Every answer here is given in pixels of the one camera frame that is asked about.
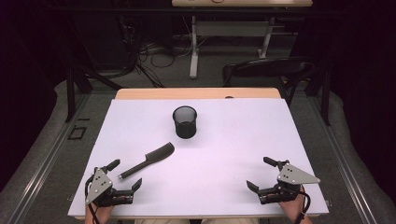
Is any dark curtain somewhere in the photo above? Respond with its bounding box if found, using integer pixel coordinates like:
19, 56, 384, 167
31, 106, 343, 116
329, 0, 396, 198
0, 0, 64, 191

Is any black comb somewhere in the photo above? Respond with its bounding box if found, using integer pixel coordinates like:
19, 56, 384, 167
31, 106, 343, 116
118, 141, 176, 181

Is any black metal stand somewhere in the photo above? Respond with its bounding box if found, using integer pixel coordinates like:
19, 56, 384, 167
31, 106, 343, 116
64, 61, 124, 123
304, 65, 332, 127

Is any white-legged wooden desk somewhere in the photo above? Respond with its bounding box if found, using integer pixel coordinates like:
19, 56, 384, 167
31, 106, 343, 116
171, 0, 314, 80

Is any black mesh pen cup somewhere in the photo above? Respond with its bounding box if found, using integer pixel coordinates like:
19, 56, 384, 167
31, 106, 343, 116
172, 105, 199, 140

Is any tangle of floor cables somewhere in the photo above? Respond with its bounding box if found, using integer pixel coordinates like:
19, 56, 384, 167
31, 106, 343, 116
117, 15, 213, 89

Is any black chair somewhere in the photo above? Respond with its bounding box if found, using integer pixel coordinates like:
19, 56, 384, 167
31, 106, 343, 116
221, 56, 317, 105

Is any person's right hand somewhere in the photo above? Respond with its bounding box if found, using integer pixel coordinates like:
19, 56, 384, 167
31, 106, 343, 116
277, 185, 308, 224

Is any light wooden table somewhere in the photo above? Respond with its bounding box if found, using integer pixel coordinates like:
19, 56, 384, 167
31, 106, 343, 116
74, 87, 321, 221

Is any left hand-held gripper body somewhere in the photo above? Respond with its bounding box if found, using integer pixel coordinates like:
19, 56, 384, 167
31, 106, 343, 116
84, 166, 135, 208

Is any white table cover board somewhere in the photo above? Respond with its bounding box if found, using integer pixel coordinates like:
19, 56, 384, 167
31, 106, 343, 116
67, 98, 331, 217

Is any left hand-held gripper cable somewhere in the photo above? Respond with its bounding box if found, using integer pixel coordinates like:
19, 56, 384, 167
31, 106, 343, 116
84, 175, 102, 224

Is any right hand-held gripper cable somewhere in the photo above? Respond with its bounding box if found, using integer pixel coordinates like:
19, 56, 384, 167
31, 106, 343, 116
293, 185, 313, 224

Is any person's left hand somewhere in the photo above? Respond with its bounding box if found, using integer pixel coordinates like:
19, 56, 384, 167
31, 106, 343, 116
84, 204, 115, 224

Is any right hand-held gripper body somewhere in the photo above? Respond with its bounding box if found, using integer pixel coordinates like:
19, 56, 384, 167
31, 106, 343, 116
257, 160, 321, 205

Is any metal floor rail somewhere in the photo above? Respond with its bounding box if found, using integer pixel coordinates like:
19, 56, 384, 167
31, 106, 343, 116
307, 95, 379, 224
6, 92, 92, 224

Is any hand-held gripper cable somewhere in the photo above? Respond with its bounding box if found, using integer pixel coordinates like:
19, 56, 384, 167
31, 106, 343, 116
84, 175, 102, 224
293, 185, 313, 224

